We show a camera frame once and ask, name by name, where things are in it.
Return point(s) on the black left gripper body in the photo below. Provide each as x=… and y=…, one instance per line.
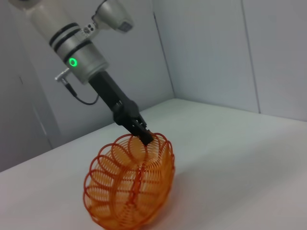
x=112, y=98

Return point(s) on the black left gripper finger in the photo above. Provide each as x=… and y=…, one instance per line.
x=146, y=137
x=143, y=121

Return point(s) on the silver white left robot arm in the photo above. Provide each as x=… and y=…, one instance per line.
x=79, y=57

